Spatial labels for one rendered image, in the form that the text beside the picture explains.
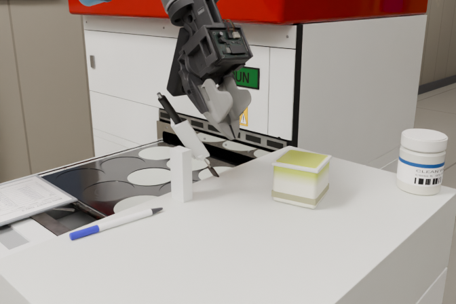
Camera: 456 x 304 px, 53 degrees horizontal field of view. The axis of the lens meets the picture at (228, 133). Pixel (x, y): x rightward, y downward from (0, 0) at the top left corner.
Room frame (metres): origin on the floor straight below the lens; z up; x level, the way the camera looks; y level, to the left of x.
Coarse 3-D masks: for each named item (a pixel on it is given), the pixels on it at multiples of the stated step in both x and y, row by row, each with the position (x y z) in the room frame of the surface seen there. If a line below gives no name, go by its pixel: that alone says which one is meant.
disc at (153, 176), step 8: (152, 168) 0.98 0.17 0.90; (128, 176) 0.93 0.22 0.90; (136, 176) 0.93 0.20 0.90; (144, 176) 0.93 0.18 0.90; (152, 176) 0.93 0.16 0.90; (160, 176) 0.93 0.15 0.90; (168, 176) 0.93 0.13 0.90; (136, 184) 0.89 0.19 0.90; (144, 184) 0.89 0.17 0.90; (152, 184) 0.89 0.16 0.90; (160, 184) 0.89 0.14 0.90
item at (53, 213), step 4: (68, 204) 0.91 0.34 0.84; (76, 208) 0.92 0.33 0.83; (48, 212) 0.87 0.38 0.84; (52, 212) 0.88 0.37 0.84; (56, 212) 0.89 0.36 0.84; (60, 212) 0.89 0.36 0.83; (64, 212) 0.90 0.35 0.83; (68, 212) 0.90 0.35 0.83; (72, 212) 0.91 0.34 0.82; (52, 216) 0.88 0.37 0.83; (56, 216) 0.89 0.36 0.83; (60, 216) 0.89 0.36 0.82
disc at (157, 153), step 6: (144, 150) 1.11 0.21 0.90; (150, 150) 1.11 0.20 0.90; (156, 150) 1.11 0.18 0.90; (162, 150) 1.11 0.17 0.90; (168, 150) 1.11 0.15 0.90; (144, 156) 1.06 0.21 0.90; (150, 156) 1.06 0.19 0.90; (156, 156) 1.06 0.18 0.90; (162, 156) 1.06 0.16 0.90; (168, 156) 1.06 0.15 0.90
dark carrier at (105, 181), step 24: (168, 144) 1.16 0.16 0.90; (72, 168) 0.98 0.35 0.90; (96, 168) 0.98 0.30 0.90; (120, 168) 0.98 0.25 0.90; (144, 168) 0.98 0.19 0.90; (168, 168) 0.98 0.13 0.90; (72, 192) 0.85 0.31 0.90; (96, 192) 0.85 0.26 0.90; (120, 192) 0.85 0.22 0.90; (144, 192) 0.85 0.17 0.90; (168, 192) 0.85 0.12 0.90
